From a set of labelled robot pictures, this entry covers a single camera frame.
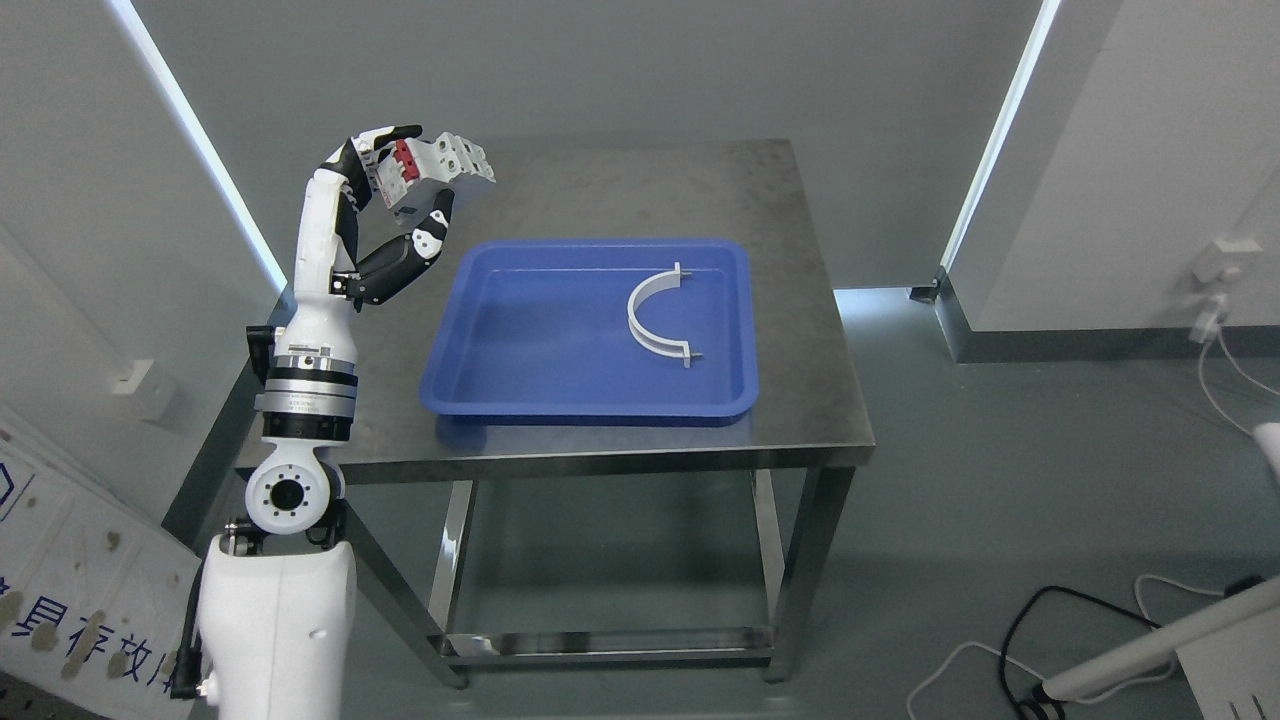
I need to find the white pole stand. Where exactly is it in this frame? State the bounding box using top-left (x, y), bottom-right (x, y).
top-left (1038, 577), bottom-right (1277, 702)

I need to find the white wall plug adapter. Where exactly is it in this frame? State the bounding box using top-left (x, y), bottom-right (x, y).
top-left (1188, 237), bottom-right (1263, 346)

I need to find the white curved pipe clamp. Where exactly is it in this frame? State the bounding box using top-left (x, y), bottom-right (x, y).
top-left (625, 261), bottom-right (704, 369)

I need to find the blue plastic tray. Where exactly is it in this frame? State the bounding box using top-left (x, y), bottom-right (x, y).
top-left (419, 238), bottom-right (760, 427)

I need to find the white wall socket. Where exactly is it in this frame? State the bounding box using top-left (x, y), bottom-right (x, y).
top-left (109, 357), bottom-right (180, 424)

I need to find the white floor cable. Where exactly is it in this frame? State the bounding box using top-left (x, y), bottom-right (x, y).
top-left (906, 571), bottom-right (1231, 720)

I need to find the stainless steel table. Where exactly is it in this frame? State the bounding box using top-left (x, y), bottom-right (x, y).
top-left (174, 140), bottom-right (876, 710)

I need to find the white sign board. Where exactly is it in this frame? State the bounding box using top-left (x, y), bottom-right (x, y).
top-left (1, 409), bottom-right (198, 719)

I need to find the black floor cable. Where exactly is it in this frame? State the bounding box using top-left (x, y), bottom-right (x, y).
top-left (998, 575), bottom-right (1263, 720)

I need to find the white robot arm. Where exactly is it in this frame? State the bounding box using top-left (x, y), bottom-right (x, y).
top-left (169, 325), bottom-right (357, 719)

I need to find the white red circuit breaker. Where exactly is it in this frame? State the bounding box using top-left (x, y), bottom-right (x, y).
top-left (374, 132), bottom-right (497, 228)

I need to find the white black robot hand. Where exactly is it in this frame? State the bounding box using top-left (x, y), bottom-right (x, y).
top-left (283, 126), bottom-right (454, 363)

